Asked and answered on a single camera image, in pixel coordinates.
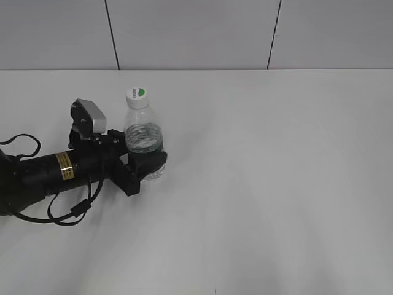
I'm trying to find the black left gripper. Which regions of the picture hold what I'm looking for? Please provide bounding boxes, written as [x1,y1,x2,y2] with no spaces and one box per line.
[68,129,168,196]

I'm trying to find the clear cestbon water bottle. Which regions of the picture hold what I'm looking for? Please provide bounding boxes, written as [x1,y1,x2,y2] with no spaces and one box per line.
[123,101,168,182]

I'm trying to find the white green bottle cap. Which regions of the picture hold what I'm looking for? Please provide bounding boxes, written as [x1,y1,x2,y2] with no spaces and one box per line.
[126,87,150,110]

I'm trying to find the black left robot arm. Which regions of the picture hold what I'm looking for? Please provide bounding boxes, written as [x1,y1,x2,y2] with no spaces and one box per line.
[1,130,168,216]

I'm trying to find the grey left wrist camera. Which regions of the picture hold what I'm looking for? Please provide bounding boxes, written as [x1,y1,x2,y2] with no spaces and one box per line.
[71,98,107,140]

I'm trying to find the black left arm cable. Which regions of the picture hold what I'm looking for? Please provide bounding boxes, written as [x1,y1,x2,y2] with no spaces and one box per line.
[0,133,107,227]

